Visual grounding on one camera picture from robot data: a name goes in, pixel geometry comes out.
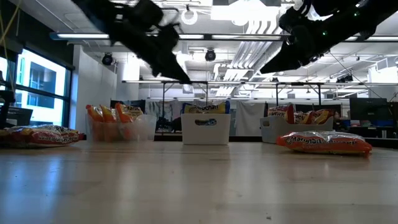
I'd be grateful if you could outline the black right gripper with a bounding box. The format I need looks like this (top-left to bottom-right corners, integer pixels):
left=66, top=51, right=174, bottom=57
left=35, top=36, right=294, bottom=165
left=259, top=7, right=335, bottom=75

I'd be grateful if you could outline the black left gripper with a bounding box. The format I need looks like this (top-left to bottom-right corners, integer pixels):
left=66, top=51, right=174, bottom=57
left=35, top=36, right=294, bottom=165
left=108, top=6, right=193, bottom=85

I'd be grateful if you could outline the red orange Maruchan noodle pack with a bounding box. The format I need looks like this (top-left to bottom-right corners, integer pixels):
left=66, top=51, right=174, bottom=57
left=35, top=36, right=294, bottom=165
left=0, top=124, right=87, bottom=149

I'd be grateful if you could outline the white hanging cloth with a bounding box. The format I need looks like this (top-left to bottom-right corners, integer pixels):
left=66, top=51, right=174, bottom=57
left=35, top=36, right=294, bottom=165
left=146, top=100, right=187, bottom=119
left=235, top=101, right=265, bottom=137

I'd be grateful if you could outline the round white pendant lamp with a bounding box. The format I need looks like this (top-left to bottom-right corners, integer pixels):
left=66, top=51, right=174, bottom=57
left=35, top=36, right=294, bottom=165
left=182, top=4, right=198, bottom=26

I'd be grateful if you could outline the black ceiling spotlight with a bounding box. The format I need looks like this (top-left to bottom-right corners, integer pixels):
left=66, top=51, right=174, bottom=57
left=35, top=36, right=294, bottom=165
left=335, top=73, right=354, bottom=83

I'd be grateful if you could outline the clear plastic bin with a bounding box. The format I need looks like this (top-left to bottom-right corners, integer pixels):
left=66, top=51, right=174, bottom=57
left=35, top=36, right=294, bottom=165
left=85, top=112, right=158, bottom=143

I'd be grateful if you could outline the white plastic bin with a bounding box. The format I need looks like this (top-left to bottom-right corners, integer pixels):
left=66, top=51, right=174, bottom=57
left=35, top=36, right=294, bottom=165
left=180, top=113, right=232, bottom=146

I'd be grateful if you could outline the grey plastic bin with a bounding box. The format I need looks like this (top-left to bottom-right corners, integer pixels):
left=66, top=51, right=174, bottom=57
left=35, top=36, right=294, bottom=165
left=259, top=115, right=335, bottom=144

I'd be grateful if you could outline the ceiling light strip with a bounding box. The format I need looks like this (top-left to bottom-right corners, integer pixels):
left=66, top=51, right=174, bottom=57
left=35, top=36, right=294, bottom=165
left=49, top=32, right=206, bottom=41

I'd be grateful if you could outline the dark background desk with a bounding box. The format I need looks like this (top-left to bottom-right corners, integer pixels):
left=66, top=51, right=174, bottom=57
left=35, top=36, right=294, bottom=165
left=341, top=119, right=398, bottom=147

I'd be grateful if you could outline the large glass window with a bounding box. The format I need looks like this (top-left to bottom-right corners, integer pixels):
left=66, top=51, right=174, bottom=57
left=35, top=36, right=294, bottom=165
left=0, top=46, right=73, bottom=127

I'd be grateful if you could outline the black metal rack frame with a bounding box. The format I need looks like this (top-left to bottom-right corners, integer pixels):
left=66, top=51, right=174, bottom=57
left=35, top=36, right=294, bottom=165
left=122, top=80, right=398, bottom=119

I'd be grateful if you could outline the black aluminium table frame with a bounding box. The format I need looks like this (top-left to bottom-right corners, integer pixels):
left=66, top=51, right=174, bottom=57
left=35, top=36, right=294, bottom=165
left=154, top=133, right=262, bottom=143

